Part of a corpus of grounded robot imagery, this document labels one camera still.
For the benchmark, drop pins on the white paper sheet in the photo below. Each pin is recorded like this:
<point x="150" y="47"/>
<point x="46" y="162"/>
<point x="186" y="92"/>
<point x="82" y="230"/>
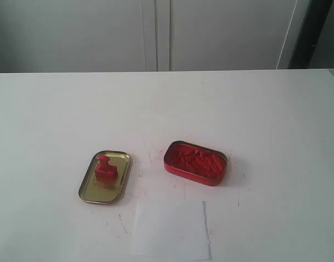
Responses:
<point x="175" y="229"/>

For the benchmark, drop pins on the red ink pad tin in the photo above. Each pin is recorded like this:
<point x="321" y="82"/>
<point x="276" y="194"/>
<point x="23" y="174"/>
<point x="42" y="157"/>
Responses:
<point x="200" y="164"/>

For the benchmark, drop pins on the gold tin lid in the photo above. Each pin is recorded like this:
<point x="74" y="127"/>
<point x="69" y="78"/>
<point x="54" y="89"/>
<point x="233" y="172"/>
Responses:
<point x="94" y="192"/>

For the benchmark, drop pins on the red plastic stamp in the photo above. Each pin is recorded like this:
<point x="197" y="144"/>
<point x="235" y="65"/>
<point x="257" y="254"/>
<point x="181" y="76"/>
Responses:
<point x="106" y="173"/>

